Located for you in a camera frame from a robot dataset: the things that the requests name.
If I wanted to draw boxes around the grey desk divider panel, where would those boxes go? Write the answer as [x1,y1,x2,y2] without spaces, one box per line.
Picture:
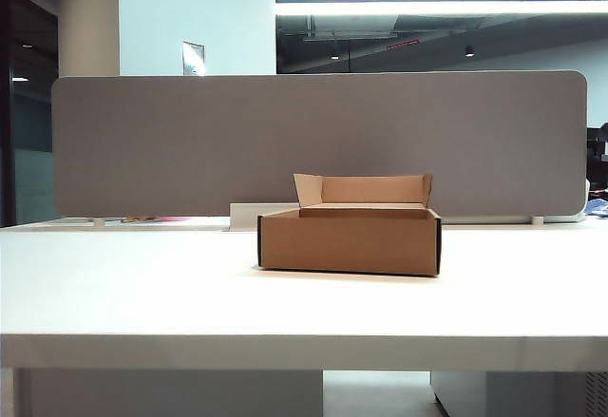
[50,70,590,218]

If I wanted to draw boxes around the white desk support panel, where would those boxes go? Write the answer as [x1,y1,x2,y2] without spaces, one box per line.
[28,368,325,417]

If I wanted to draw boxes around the brown cardboard box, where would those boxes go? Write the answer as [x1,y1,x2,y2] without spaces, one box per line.
[256,171,444,276]

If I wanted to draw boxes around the long linear ceiling light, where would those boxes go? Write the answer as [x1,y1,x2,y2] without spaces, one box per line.
[274,0,608,17]

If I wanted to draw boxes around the framed wall notice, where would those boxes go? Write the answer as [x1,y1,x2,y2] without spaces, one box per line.
[181,40,206,76]

